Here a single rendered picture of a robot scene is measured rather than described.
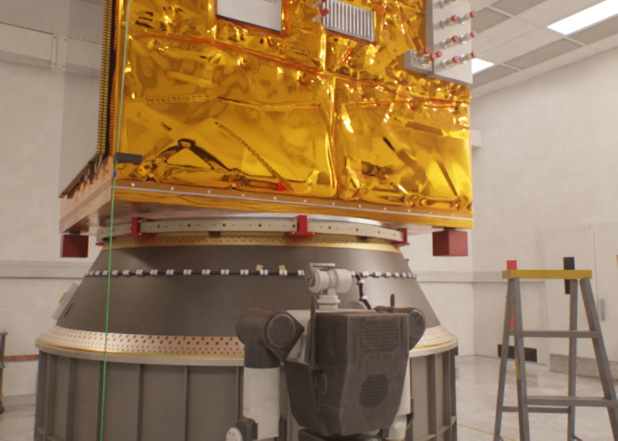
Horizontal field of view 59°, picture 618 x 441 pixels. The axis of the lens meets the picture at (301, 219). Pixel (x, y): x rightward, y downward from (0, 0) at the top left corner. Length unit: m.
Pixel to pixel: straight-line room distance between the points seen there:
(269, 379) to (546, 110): 9.84
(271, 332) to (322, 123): 1.48
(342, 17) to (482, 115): 9.03
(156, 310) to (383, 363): 1.20
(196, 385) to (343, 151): 1.24
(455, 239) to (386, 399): 1.80
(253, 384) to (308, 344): 0.16
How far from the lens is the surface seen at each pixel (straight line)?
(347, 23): 2.90
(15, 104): 7.89
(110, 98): 2.33
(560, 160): 10.52
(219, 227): 2.37
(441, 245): 3.12
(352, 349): 1.31
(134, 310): 2.40
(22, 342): 7.61
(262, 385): 1.36
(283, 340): 1.31
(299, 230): 2.36
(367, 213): 2.69
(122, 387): 2.34
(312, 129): 2.55
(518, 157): 11.02
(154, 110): 2.25
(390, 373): 1.41
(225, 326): 2.20
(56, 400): 2.72
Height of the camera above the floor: 1.44
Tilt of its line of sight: 7 degrees up
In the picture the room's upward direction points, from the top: straight up
